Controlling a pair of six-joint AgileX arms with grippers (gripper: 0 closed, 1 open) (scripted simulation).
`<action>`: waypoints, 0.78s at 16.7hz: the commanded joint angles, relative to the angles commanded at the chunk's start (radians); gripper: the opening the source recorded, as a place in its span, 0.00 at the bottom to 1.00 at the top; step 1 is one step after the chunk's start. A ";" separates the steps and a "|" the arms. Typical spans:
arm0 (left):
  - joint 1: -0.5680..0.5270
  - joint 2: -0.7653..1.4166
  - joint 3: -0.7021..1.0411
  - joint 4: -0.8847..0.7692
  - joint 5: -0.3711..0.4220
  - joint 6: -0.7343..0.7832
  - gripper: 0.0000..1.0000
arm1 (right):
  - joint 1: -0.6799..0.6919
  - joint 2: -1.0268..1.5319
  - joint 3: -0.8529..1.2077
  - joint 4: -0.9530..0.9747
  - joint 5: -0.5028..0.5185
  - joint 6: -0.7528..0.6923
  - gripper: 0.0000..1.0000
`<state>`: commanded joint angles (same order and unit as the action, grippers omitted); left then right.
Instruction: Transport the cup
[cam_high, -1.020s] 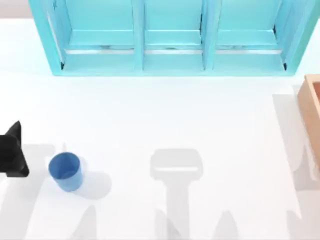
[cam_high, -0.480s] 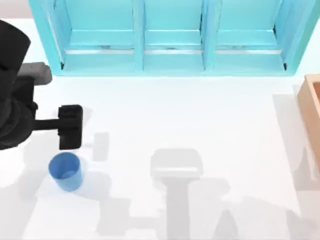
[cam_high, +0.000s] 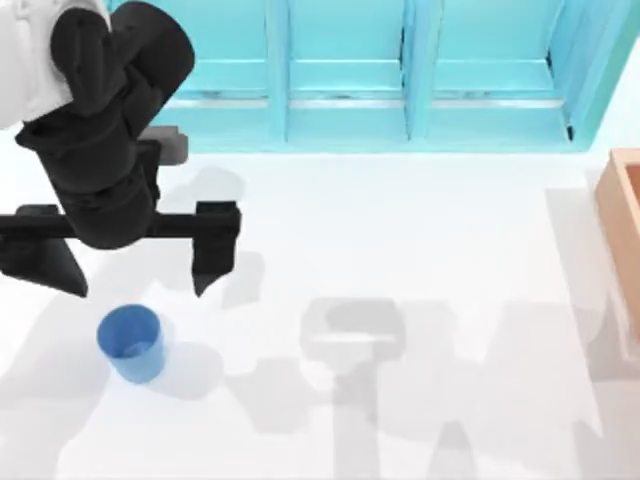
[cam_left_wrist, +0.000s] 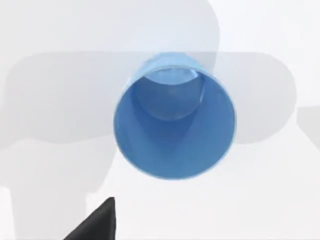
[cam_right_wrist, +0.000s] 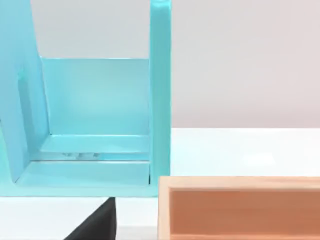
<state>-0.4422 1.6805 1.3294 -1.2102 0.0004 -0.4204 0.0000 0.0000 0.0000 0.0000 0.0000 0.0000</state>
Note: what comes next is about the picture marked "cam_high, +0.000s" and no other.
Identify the pale grey rounded box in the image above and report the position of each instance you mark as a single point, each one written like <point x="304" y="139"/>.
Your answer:
<point x="172" y="147"/>

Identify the shallow salmon-coloured box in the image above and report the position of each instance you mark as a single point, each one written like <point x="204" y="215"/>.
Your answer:
<point x="619" y="210"/>

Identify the light blue rack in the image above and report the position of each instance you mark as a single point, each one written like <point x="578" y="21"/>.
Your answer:
<point x="345" y="75"/>

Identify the blue cup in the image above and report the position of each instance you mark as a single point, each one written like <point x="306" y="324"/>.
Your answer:
<point x="131" y="345"/>

